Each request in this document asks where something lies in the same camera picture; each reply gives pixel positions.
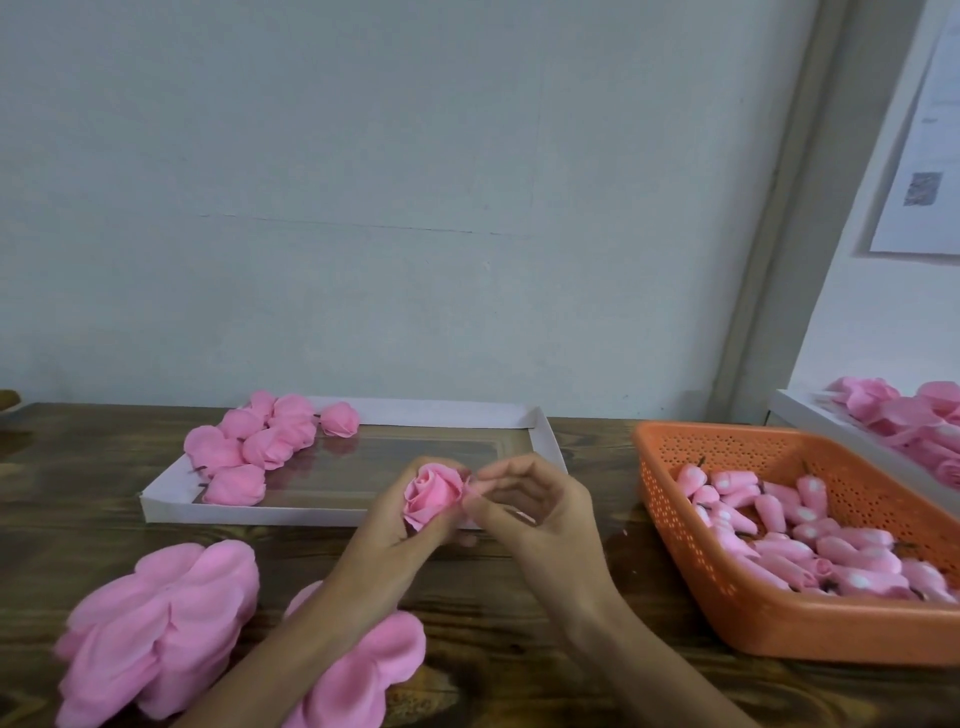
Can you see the person's left hand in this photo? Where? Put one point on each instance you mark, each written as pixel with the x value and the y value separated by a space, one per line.
pixel 383 555

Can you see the person's right hand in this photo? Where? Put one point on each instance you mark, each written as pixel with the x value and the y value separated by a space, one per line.
pixel 555 548

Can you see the white shallow tray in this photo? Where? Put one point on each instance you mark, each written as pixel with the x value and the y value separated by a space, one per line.
pixel 375 465

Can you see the stack of pink petals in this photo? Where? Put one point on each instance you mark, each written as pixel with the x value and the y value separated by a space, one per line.
pixel 368 668
pixel 150 623

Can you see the pink petal flower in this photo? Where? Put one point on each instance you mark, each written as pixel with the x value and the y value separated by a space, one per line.
pixel 294 420

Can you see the group of finished pink roses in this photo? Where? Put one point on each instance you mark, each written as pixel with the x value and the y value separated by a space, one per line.
pixel 210 447

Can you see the pink rose buds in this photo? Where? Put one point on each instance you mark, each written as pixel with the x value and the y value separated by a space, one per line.
pixel 780 533

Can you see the pile of pink petals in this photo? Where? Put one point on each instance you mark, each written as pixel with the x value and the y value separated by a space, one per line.
pixel 897 413

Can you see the person's left forearm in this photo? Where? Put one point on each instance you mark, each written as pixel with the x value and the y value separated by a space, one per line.
pixel 263 668

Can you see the orange plastic basket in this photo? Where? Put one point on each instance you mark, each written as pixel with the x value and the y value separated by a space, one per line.
pixel 758 623

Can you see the white paper notice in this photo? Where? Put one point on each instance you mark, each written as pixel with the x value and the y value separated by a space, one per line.
pixel 918 173

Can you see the grey door frame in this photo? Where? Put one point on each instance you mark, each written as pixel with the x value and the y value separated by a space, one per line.
pixel 810 203

